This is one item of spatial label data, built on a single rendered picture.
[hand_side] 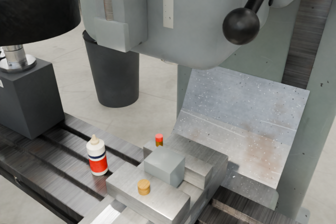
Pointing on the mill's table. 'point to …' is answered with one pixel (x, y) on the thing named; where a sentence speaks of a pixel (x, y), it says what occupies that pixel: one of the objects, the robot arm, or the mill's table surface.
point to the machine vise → (97, 213)
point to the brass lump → (143, 187)
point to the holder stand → (29, 96)
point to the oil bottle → (97, 156)
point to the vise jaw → (179, 208)
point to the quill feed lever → (248, 14)
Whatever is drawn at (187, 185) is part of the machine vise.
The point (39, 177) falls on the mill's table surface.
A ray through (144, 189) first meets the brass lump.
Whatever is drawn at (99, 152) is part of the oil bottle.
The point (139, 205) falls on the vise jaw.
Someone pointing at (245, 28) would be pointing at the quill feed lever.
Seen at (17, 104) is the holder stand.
